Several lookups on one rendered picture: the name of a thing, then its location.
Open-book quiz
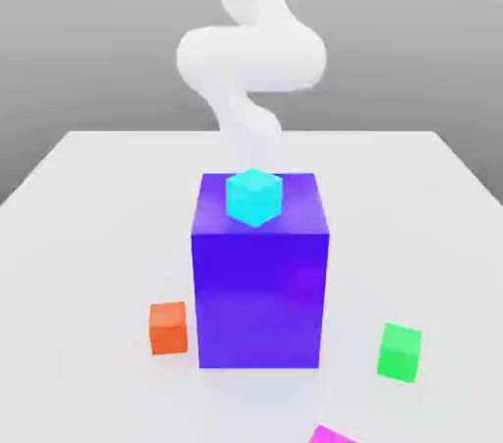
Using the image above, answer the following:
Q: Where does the small magenta cube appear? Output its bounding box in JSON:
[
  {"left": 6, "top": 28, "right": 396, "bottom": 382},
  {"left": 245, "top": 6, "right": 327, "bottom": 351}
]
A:
[{"left": 307, "top": 423, "right": 360, "bottom": 443}]

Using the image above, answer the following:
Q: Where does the small cyan cube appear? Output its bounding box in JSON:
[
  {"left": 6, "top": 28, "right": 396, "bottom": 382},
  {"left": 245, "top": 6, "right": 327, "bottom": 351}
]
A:
[{"left": 224, "top": 168, "right": 284, "bottom": 229}]

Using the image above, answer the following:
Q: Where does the small green cube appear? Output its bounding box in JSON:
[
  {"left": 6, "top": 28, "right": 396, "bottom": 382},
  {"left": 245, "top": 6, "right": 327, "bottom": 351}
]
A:
[{"left": 375, "top": 322, "right": 423, "bottom": 385}]

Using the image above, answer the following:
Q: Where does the large blue box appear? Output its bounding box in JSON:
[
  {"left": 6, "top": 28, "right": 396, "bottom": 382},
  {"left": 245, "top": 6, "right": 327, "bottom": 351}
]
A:
[{"left": 190, "top": 172, "right": 330, "bottom": 370}]

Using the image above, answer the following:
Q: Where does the small orange cube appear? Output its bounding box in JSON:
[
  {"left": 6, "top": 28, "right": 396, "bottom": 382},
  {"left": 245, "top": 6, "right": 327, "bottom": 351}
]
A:
[{"left": 148, "top": 301, "right": 190, "bottom": 357}]

